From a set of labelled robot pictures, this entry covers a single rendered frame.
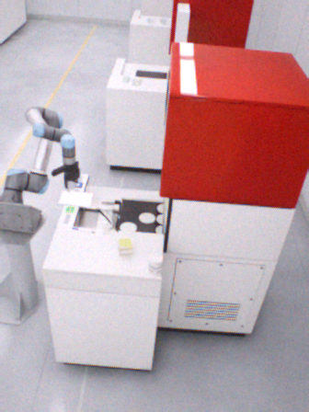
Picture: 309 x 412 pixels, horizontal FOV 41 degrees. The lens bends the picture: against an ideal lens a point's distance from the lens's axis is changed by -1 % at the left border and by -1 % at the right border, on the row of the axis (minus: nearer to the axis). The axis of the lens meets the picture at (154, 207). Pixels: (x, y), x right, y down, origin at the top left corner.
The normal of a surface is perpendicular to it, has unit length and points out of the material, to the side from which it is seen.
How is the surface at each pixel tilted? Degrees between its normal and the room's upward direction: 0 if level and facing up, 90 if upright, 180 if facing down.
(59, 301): 90
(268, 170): 90
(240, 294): 90
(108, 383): 0
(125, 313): 90
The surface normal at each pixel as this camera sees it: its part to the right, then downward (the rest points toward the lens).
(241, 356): 0.07, -0.79
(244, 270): -0.05, 0.61
